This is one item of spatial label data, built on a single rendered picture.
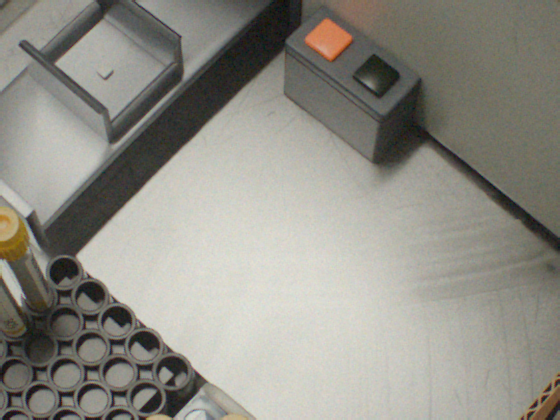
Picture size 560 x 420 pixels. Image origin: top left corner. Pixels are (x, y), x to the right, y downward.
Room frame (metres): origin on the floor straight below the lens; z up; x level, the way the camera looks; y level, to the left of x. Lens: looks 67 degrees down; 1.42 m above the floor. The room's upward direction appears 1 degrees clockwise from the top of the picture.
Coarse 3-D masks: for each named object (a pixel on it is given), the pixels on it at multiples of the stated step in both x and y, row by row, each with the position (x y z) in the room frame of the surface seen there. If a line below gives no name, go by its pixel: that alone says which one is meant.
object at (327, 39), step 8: (320, 24) 0.30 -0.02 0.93; (328, 24) 0.30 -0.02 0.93; (312, 32) 0.29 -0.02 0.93; (320, 32) 0.30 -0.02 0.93; (328, 32) 0.30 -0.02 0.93; (336, 32) 0.30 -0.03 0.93; (344, 32) 0.30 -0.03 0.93; (304, 40) 0.29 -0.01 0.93; (312, 40) 0.29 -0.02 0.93; (320, 40) 0.29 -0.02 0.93; (328, 40) 0.29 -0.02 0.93; (336, 40) 0.29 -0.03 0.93; (344, 40) 0.29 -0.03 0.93; (320, 48) 0.29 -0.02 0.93; (328, 48) 0.29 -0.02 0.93; (336, 48) 0.29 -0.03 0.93; (344, 48) 0.29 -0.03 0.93; (328, 56) 0.28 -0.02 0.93
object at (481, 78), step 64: (320, 0) 0.31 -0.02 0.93; (384, 0) 0.29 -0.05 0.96; (448, 0) 0.27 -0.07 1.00; (512, 0) 0.25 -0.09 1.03; (320, 64) 0.28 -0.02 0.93; (448, 64) 0.27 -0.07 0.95; (512, 64) 0.25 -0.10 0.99; (384, 128) 0.26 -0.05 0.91; (448, 128) 0.26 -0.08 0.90; (512, 128) 0.24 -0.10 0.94; (512, 192) 0.23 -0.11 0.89
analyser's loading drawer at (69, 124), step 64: (128, 0) 0.30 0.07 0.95; (192, 0) 0.32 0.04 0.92; (256, 0) 0.32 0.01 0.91; (64, 64) 0.29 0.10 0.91; (128, 64) 0.29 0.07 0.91; (192, 64) 0.29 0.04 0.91; (0, 128) 0.25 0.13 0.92; (64, 128) 0.25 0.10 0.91; (128, 128) 0.25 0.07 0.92; (0, 192) 0.21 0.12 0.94; (64, 192) 0.22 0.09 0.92
